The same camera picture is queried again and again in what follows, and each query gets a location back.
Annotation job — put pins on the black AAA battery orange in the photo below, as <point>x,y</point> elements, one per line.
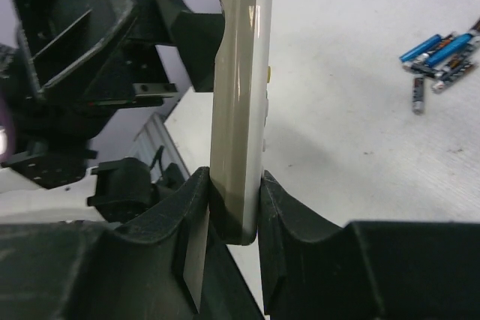
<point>420,59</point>

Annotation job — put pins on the beige white remote control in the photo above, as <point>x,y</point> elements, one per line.
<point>240,108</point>

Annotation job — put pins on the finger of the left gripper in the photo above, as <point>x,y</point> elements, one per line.
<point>196,36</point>

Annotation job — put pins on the black AAA battery lone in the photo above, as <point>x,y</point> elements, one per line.
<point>418,94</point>

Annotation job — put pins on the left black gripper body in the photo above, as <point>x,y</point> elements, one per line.
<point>79,61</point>

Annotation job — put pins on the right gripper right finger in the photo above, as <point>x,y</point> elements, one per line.
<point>314,269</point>

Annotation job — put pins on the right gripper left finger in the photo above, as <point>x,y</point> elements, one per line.
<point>164,264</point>

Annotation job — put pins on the black AAA battery far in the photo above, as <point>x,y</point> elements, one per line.
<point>475,29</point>

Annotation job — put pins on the blue AAA battery lower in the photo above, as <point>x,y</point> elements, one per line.
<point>439,56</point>

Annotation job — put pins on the black AAA battery middle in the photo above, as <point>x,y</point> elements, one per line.
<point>423,69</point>

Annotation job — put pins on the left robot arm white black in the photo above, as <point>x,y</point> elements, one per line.
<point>52,161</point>

